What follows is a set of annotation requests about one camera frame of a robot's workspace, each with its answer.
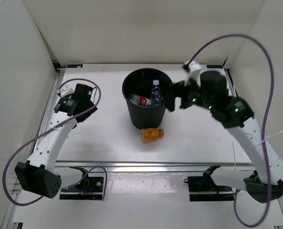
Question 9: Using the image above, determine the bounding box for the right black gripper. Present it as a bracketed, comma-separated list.
[160, 75, 214, 113]

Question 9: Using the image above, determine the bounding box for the blue label water bottle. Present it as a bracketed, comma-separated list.
[150, 80, 161, 106]

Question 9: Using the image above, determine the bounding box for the red label water bottle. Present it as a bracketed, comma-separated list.
[128, 94, 152, 107]

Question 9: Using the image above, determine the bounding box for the orange juice bottle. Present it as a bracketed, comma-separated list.
[141, 128, 164, 143]

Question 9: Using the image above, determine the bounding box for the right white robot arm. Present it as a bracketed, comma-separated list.
[162, 61, 283, 203]

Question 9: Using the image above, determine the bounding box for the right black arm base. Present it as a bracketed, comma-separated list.
[183, 165, 235, 202]

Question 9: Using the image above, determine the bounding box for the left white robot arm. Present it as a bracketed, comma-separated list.
[15, 83, 97, 198]

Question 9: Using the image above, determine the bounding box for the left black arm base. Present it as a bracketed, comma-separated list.
[59, 167, 107, 200]

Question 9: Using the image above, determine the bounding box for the black plastic waste bin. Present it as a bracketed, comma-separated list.
[122, 68, 172, 129]

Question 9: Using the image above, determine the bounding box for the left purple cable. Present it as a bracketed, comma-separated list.
[2, 78, 108, 206]

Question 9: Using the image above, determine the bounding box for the purple cable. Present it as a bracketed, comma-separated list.
[2, 78, 108, 206]
[189, 33, 275, 228]

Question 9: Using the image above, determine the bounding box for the aluminium frame rail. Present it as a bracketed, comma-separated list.
[17, 161, 256, 177]

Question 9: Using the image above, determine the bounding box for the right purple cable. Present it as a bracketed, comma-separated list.
[189, 33, 275, 228]

